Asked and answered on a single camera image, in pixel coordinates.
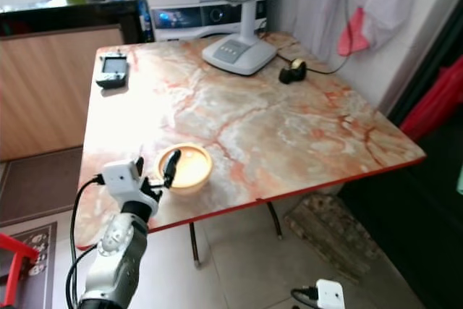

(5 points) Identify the grey handheld screen device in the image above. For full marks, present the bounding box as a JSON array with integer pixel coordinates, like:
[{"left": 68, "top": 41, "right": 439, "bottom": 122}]
[{"left": 95, "top": 52, "right": 130, "bottom": 90}]

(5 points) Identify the dark brown floor mat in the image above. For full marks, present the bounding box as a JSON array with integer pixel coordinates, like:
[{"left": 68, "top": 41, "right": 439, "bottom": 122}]
[{"left": 0, "top": 146, "right": 84, "bottom": 227}]

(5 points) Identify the marble-top table with red edge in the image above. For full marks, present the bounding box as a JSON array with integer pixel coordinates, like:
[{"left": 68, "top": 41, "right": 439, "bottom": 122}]
[{"left": 73, "top": 30, "right": 427, "bottom": 268}]

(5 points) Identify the wooden cabinet with black top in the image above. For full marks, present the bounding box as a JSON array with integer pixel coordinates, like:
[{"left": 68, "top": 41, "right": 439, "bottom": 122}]
[{"left": 0, "top": 0, "right": 142, "bottom": 163}]

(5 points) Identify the grey patterned rug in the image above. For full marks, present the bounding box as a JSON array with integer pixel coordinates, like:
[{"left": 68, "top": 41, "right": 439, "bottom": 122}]
[{"left": 14, "top": 222, "right": 59, "bottom": 309}]

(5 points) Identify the white standing fan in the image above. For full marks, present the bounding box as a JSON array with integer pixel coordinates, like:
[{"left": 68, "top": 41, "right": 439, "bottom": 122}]
[{"left": 191, "top": 0, "right": 292, "bottom": 77}]

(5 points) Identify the white washing machine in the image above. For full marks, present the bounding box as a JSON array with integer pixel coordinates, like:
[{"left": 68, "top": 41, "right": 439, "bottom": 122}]
[{"left": 136, "top": 0, "right": 270, "bottom": 43}]

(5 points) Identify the brown speckled doormat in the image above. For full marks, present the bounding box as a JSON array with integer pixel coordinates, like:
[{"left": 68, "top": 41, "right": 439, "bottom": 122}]
[{"left": 282, "top": 193, "right": 383, "bottom": 281}]

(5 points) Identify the pink hanging cloth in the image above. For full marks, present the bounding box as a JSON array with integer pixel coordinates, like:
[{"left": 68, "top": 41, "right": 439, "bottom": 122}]
[{"left": 336, "top": 6, "right": 372, "bottom": 57}]

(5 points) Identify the red plastic object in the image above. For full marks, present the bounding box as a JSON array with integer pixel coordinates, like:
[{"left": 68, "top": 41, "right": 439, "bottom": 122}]
[{"left": 399, "top": 56, "right": 463, "bottom": 143}]

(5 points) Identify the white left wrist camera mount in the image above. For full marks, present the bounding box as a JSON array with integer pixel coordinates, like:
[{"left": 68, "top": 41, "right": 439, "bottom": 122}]
[{"left": 101, "top": 158, "right": 158, "bottom": 217}]

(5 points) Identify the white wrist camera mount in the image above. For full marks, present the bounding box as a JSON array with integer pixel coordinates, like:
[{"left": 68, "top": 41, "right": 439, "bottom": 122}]
[
  {"left": 101, "top": 158, "right": 158, "bottom": 217},
  {"left": 315, "top": 279, "right": 346, "bottom": 309}
]

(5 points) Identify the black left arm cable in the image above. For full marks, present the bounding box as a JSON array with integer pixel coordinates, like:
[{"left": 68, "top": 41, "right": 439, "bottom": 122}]
[{"left": 66, "top": 174, "right": 106, "bottom": 309}]

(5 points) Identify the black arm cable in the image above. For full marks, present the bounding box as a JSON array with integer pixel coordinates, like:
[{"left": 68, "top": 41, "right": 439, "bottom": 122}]
[
  {"left": 66, "top": 174, "right": 106, "bottom": 309},
  {"left": 290, "top": 287, "right": 319, "bottom": 308}
]

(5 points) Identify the red metal chair frame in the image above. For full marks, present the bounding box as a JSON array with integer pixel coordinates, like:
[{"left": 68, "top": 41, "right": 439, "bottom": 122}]
[{"left": 0, "top": 232, "right": 38, "bottom": 309}]

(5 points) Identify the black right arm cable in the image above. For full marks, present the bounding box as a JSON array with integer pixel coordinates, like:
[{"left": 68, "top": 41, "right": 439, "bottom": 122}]
[{"left": 290, "top": 287, "right": 319, "bottom": 308}]

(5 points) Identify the thin black power cord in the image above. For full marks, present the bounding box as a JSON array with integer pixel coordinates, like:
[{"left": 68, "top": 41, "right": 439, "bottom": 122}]
[{"left": 275, "top": 0, "right": 370, "bottom": 76}]

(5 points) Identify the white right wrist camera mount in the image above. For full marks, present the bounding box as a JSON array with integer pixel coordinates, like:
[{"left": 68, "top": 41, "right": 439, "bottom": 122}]
[{"left": 315, "top": 279, "right": 346, "bottom": 309}]

